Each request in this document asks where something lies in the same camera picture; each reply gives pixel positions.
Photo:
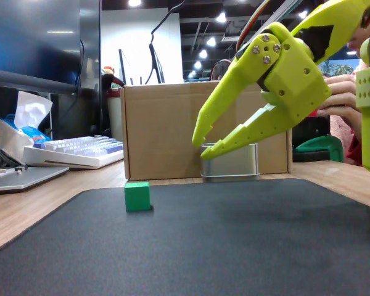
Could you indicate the lime green gripper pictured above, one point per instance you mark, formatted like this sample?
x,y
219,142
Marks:
x,y
296,81

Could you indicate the pink sleeved forearm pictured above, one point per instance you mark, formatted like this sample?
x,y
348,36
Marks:
x,y
342,135

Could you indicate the silver metal tin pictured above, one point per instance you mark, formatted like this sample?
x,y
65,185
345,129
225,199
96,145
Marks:
x,y
234,165

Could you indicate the green cube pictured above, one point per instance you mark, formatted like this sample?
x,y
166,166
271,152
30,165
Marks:
x,y
137,197

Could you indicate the person's bare hand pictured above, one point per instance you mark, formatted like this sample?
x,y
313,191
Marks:
x,y
342,98

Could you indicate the brown cardboard box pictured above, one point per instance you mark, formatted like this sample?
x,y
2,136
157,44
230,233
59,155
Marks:
x,y
160,132

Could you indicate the green table clamp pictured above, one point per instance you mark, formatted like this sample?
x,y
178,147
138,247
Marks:
x,y
319,149

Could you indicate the white board panel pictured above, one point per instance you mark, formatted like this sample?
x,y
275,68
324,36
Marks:
x,y
132,46

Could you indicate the black desk mat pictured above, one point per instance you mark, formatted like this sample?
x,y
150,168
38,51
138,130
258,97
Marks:
x,y
203,240

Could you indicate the white purple keyboard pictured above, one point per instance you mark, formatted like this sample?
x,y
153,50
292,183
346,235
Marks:
x,y
80,151

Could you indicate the white tissue blue pack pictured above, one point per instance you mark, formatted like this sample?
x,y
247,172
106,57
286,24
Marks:
x,y
31,120

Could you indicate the black computer monitor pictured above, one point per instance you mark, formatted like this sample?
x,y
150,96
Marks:
x,y
34,40

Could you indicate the silver monitor stand base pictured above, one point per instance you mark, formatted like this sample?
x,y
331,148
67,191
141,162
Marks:
x,y
21,180

